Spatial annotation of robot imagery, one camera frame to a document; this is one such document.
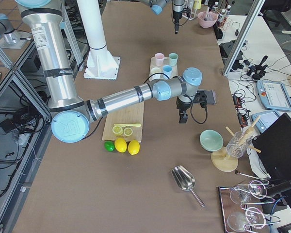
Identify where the lemon half slice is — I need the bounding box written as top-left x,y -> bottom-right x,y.
123,127 -> 133,137
112,125 -> 124,136

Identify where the dark grey folded cloth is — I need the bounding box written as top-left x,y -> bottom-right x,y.
204,90 -> 216,105

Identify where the green ceramic bowl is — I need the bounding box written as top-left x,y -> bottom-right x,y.
199,130 -> 224,152

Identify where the whole yellow lemon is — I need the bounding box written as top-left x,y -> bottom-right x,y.
114,137 -> 127,153
128,140 -> 140,155

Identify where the light blue plastic cup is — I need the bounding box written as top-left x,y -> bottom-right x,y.
162,65 -> 173,78

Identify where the metal muddler black tip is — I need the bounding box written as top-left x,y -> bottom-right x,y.
204,6 -> 210,21

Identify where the wooden mug tree stand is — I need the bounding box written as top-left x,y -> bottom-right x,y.
211,116 -> 261,172

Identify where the pink plastic cup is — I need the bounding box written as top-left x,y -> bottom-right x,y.
154,53 -> 165,67

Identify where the aluminium frame post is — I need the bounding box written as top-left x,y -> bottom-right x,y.
222,0 -> 265,77

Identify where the pink bowl with ice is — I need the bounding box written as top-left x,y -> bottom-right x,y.
197,11 -> 218,28

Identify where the yellow plastic knife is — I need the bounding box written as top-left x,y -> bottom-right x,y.
114,123 -> 142,127

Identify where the wooden cutting board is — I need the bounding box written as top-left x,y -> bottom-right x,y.
102,102 -> 144,143

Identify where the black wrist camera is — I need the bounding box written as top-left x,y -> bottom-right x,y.
193,90 -> 207,109

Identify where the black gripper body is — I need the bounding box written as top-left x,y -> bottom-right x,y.
176,96 -> 193,114
172,10 -> 182,23

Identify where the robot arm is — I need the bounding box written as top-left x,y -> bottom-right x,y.
139,0 -> 186,34
17,0 -> 202,143

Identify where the pale yellow plastic cup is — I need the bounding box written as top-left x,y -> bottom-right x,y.
149,67 -> 162,81

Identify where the green lime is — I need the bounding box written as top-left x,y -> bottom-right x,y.
104,141 -> 115,152

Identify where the blue teach pendant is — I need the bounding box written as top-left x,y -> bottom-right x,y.
257,80 -> 291,112
251,110 -> 280,133

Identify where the clear textured glass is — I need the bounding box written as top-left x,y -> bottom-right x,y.
226,132 -> 253,158

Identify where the metal glass rack tray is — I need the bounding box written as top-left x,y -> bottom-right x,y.
218,180 -> 281,233

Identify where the black monitor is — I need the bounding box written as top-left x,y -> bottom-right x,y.
253,113 -> 291,180

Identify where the upside-down wine glass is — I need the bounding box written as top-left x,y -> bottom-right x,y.
230,180 -> 267,204
227,207 -> 266,233

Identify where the mint green plastic cup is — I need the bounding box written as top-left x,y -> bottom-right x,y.
168,53 -> 178,67

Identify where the cream rabbit tray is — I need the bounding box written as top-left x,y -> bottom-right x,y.
149,57 -> 178,81

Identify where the metal ice scoop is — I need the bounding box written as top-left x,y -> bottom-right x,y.
172,165 -> 205,208

